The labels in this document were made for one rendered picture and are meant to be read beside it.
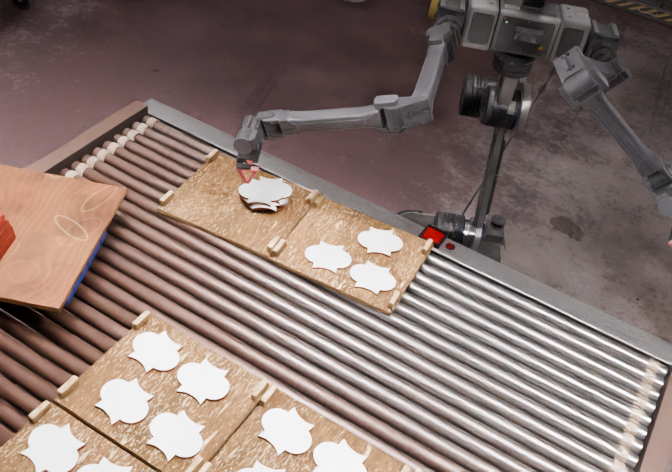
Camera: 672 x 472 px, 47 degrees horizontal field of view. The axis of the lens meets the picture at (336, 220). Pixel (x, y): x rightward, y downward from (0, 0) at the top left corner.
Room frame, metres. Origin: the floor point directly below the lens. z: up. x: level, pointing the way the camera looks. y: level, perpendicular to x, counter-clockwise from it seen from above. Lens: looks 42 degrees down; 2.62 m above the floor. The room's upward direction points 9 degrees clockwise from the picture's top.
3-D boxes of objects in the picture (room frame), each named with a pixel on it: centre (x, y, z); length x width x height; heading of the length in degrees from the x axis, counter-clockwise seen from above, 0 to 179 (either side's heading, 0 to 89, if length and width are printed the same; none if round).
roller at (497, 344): (1.72, -0.05, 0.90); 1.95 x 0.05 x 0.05; 65
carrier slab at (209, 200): (1.91, 0.32, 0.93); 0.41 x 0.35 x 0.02; 70
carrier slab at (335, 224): (1.76, -0.07, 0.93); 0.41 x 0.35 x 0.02; 69
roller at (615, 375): (1.81, -0.09, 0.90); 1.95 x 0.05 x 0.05; 65
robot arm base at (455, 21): (2.31, -0.26, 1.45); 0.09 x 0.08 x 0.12; 88
